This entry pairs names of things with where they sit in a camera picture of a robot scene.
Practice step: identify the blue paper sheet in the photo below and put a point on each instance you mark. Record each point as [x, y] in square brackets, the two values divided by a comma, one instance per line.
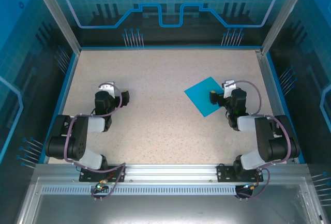
[199, 97]

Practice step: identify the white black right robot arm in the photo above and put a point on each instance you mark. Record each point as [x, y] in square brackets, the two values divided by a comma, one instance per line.
[266, 141]

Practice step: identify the blue table border strip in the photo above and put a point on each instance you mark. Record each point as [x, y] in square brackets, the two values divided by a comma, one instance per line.
[284, 105]
[62, 105]

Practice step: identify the blue printed side panel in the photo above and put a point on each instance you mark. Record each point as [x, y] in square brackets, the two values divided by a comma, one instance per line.
[20, 53]
[310, 53]

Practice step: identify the grey metal tray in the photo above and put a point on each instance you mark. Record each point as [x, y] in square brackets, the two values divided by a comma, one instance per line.
[165, 208]

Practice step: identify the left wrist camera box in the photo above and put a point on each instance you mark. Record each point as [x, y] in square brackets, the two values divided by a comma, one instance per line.
[106, 87]

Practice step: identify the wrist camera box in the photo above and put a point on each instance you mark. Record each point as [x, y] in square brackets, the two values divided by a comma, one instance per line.
[106, 87]
[228, 85]

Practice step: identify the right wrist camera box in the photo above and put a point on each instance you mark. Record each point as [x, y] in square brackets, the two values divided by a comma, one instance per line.
[228, 85]

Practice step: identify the aluminium side rail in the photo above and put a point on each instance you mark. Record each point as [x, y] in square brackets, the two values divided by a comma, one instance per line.
[273, 92]

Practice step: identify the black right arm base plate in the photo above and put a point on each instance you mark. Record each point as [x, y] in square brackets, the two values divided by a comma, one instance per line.
[225, 175]

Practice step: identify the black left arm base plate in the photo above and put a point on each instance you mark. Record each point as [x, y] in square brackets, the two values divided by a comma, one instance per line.
[85, 176]

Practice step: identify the aluminium mounting rail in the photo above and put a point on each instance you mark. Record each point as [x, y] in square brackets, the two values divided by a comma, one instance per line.
[170, 172]

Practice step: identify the aluminium frame post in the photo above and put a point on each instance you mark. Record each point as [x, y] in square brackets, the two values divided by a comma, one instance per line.
[279, 19]
[61, 19]

